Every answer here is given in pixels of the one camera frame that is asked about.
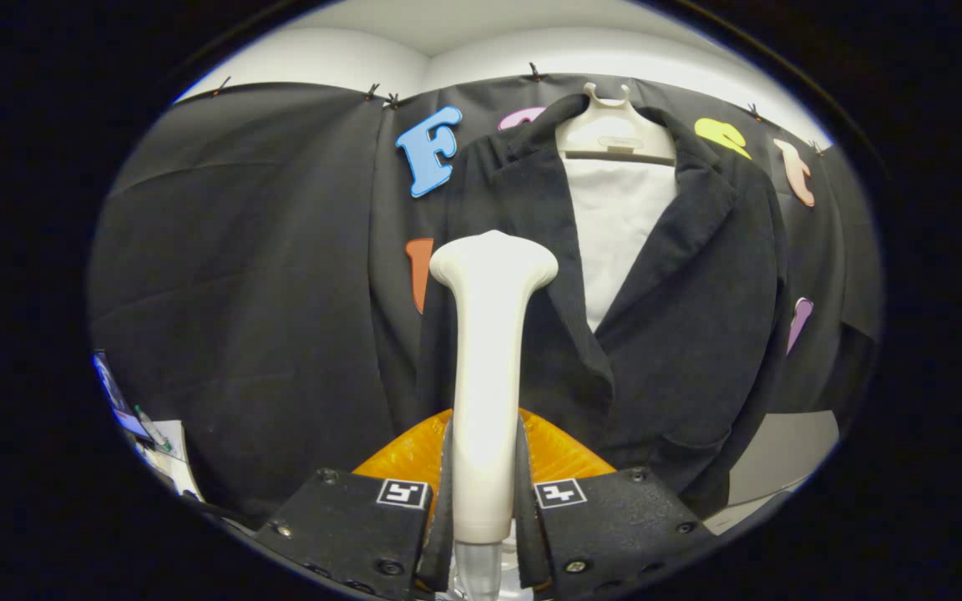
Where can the pen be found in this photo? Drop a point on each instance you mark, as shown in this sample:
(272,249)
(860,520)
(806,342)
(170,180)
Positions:
(151,427)

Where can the white garment steamer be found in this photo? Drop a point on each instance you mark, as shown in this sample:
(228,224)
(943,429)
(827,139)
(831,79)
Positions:
(485,376)

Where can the white paper sheets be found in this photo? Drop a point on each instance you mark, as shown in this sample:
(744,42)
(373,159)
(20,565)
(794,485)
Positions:
(172,459)

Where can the white shirt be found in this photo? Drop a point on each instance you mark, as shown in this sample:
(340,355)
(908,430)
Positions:
(615,234)

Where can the grey cabinet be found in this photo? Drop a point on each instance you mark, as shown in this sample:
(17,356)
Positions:
(782,451)

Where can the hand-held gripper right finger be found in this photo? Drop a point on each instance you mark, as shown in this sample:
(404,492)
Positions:
(531,542)

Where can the white clothes hanger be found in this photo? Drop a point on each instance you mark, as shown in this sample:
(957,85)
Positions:
(615,133)

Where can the black suit jacket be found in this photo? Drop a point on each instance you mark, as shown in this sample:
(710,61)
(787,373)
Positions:
(698,317)

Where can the black backdrop cloth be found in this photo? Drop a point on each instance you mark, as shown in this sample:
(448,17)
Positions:
(239,250)

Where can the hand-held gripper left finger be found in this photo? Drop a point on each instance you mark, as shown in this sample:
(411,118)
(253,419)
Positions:
(439,551)

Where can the computer monitor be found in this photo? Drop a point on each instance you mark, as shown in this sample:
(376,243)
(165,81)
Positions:
(118,401)

